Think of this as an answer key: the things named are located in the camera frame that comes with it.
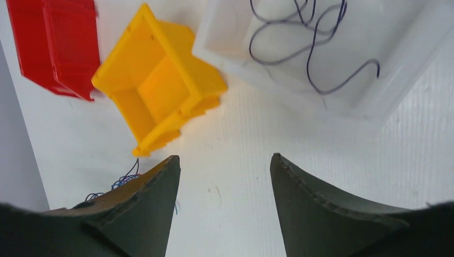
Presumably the yellow plastic bin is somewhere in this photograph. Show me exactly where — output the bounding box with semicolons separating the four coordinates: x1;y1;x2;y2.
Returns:
92;4;228;157

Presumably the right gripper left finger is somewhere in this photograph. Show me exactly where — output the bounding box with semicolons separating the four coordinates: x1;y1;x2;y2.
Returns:
1;155;181;256

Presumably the red plastic bin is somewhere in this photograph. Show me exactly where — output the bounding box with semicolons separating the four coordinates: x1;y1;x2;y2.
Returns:
6;0;100;102

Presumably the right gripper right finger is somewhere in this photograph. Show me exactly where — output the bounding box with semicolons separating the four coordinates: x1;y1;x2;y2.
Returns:
270;153;453;256

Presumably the white plastic bin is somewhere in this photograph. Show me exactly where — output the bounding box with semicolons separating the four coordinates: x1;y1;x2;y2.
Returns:
193;1;453;120

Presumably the blue orange cable bundle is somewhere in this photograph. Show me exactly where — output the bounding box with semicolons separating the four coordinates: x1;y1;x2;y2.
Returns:
84;157;142;202

